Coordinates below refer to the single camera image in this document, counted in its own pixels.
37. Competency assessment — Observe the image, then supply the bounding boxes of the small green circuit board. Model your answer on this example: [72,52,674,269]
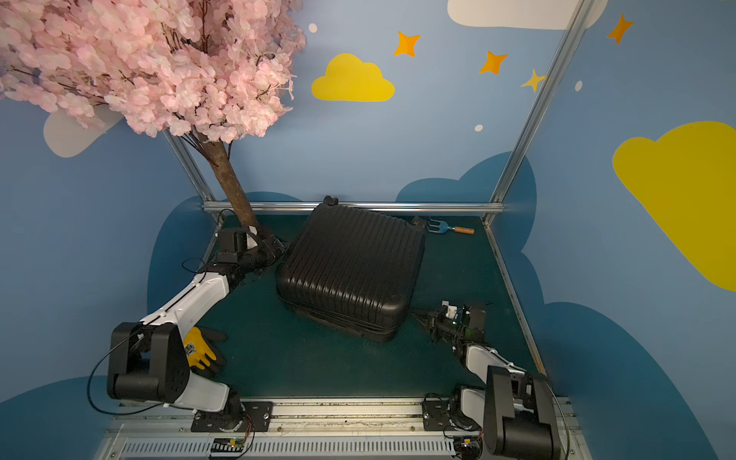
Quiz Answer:
[209,437,246,458]

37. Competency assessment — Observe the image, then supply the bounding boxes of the horizontal aluminium back frame bar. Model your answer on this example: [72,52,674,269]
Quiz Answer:
[202,200,505,215]

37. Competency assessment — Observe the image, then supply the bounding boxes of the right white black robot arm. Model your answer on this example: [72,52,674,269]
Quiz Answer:
[413,301,571,459]

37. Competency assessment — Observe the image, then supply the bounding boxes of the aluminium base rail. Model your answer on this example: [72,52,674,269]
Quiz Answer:
[94,396,593,460]

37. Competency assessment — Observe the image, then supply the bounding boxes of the pink artificial cherry blossom tree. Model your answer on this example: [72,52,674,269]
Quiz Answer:
[1,0,306,227]

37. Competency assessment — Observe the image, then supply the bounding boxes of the right aluminium frame post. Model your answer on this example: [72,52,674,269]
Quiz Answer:
[483,0,597,230]

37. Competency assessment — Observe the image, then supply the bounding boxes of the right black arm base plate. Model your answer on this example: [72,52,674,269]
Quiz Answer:
[421,393,467,431]

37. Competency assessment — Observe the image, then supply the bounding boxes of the left aluminium frame post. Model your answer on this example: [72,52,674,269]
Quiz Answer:
[164,130,215,203]

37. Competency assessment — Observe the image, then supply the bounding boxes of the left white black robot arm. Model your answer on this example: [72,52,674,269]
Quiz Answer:
[107,227,286,412]

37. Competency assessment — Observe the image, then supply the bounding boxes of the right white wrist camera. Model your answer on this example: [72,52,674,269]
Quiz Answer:
[442,301,464,322]

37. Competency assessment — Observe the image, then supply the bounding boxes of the blue garden fork, wooden handle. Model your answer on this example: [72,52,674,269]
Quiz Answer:
[427,218,475,235]

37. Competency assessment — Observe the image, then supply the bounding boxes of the black round connector box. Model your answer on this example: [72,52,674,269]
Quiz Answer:
[452,436,483,460]

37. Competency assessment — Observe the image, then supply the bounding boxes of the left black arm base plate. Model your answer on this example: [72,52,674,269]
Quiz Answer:
[191,401,274,433]

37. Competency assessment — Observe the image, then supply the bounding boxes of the aluminium frame post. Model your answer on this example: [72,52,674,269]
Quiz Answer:
[164,130,215,203]
[483,0,597,230]

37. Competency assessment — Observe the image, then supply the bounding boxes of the black ribbed hard-shell suitcase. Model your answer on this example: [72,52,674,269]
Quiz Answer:
[276,197,427,343]

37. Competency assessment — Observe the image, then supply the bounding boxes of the yellow and black work glove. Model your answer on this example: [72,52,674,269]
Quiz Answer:
[183,327,228,379]

